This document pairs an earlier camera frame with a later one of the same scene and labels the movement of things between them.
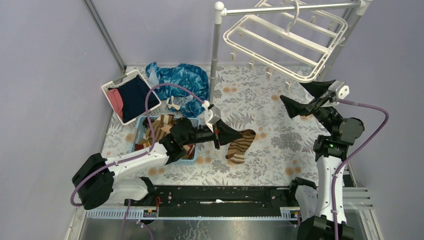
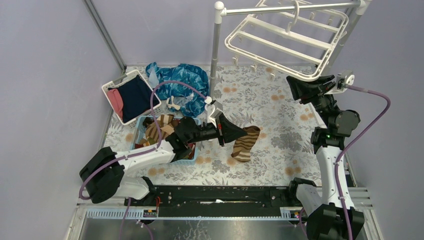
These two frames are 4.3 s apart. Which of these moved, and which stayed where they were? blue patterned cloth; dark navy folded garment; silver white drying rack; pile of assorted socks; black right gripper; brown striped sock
Moved: black right gripper; brown striped sock
Stayed: pile of assorted socks; dark navy folded garment; blue patterned cloth; silver white drying rack
